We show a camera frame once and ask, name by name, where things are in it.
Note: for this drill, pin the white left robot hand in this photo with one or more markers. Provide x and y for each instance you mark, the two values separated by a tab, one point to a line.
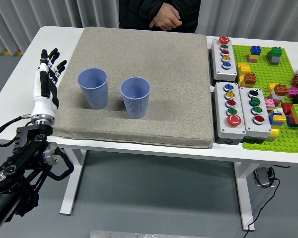
41	101

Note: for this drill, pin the person's hand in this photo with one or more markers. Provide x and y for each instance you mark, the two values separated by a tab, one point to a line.
166	17

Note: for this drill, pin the blue ribbed plastic cup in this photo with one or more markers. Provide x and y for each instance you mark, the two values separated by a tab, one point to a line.
136	104
94	91

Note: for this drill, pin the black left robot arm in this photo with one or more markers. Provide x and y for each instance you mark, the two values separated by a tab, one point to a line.
22	153

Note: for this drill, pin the person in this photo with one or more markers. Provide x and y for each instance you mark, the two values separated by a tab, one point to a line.
134	15

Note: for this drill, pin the yellow floor tape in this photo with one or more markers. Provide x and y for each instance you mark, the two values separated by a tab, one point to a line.
12	52

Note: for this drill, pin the grey five-button control box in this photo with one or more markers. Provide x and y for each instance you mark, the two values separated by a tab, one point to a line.
223	119
219	59

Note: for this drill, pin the grey-brown fabric mat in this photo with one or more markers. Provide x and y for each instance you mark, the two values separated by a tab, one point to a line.
169	99

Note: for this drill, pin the grey pleated curtain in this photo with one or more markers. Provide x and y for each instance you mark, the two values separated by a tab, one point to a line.
250	15

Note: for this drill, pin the white table leg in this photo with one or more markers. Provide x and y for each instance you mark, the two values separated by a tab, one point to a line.
72	188
245	198

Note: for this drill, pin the pink toy brick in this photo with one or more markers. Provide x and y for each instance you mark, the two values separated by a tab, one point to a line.
252	59
269	102

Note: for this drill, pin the orange toy brick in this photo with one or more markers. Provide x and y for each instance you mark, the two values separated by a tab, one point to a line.
250	78

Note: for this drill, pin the green studded baseplate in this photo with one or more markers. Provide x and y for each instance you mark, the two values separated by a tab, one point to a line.
263	72

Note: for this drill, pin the grey toy brick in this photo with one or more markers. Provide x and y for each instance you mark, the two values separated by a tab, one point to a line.
275	60

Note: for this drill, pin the brown toy brick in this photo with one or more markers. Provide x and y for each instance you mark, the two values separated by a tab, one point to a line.
280	89

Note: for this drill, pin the magenta toy brick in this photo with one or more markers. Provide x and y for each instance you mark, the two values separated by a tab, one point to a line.
292	92

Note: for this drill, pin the blue and yellow toy brick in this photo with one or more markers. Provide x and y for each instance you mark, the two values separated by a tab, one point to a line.
276	118

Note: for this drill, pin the red toy brick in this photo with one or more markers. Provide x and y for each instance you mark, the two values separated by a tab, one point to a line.
286	108

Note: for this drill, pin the grey power adapter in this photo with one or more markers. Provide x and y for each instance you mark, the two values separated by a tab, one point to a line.
262	177

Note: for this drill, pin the grey box with selector switch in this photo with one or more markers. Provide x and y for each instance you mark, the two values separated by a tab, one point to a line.
248	116

